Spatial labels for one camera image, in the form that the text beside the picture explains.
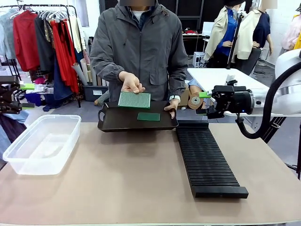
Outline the red hanging jacket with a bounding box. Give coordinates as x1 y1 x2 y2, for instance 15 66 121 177
13 10 40 73

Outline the dark purple cloth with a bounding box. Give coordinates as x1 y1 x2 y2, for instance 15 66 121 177
24 93 43 107

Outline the navy hanging garment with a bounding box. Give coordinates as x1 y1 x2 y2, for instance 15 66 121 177
53 56 73 101

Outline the cream hanging garment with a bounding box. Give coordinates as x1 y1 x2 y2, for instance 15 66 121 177
69 15 83 54

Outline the lying skin-coloured mannequin torso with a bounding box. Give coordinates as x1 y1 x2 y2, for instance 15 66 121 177
188 79 206 95

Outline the white folding table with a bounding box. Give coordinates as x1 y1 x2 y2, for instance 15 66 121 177
187 67 301 118

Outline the dark draped garment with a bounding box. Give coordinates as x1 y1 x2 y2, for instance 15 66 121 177
0 114 28 144

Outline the mannequin in pink and yellow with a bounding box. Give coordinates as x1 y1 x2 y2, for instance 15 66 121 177
281 7 301 51

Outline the small green perforated PCB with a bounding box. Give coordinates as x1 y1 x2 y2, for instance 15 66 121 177
137 112 161 121

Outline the beige cardboard roll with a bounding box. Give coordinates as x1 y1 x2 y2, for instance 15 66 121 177
79 58 94 86

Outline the person's left hand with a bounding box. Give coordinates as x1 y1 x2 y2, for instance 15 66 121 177
164 98 181 120

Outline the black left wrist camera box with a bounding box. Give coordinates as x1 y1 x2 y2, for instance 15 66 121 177
0 75 21 86

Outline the dark grey storage bin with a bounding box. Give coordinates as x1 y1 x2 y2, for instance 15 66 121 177
83 84 109 102

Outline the black plastic serving tray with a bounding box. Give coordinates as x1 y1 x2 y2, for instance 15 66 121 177
97 101 179 133

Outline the brown cardboard box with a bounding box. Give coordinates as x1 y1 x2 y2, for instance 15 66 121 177
177 86 190 109

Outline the mannequin with blue shirt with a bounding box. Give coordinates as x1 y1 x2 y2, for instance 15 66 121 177
203 0 240 69

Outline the clear plastic storage box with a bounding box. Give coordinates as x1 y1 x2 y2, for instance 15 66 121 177
2 114 82 176

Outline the person's left forearm grey sleeve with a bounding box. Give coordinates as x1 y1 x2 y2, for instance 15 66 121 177
167 68 189 99

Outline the brown cardboard spool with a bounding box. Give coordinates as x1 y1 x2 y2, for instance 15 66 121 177
187 90 206 110

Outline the red hanging dress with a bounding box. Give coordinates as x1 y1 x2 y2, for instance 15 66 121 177
50 20 79 94

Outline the black hanging garment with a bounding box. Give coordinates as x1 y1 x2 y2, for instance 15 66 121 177
34 15 56 74

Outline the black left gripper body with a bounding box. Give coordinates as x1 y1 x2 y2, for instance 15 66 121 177
0 85 22 115

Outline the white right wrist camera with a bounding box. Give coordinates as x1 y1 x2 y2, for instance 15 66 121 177
225 74 238 87

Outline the mannequin with navy top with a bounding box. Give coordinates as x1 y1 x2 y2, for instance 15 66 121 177
236 0 275 76

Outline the small white background table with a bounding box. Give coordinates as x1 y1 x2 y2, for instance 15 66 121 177
182 32 203 55

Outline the person's right hand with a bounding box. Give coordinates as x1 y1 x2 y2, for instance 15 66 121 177
119 71 146 94

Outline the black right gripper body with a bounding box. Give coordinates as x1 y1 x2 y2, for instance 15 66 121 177
221 86 254 114

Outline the black slotted PCB rack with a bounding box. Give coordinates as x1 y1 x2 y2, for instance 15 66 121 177
175 120 249 199

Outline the large green perforated PCB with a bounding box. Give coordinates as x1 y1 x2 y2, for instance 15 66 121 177
117 91 151 109

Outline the pale grey-blue hanging garment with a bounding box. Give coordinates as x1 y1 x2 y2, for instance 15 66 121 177
0 9 17 60

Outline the person's right forearm grey sleeve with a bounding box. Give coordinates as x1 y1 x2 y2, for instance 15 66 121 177
89 53 127 87

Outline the black metal clothes rack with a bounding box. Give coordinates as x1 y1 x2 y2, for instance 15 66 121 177
0 4 82 108

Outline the grey paper roll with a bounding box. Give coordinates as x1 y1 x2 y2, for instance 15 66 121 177
71 62 89 87

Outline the black metal shelf frame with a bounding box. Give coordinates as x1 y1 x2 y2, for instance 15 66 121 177
155 0 205 57

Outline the light blue fabric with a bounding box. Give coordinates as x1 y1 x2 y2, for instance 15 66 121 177
0 108 30 163

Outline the white clothes hangers bunch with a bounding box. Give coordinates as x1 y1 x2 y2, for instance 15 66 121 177
39 9 69 22

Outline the person in grey jacket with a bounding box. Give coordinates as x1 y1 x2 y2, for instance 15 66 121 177
89 0 189 111

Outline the white board panel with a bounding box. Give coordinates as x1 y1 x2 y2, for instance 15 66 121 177
202 21 216 36

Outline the white patterned cloth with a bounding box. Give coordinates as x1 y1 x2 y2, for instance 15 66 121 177
32 83 55 94

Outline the black tripod pole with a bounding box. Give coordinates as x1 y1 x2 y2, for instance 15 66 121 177
226 11 244 70

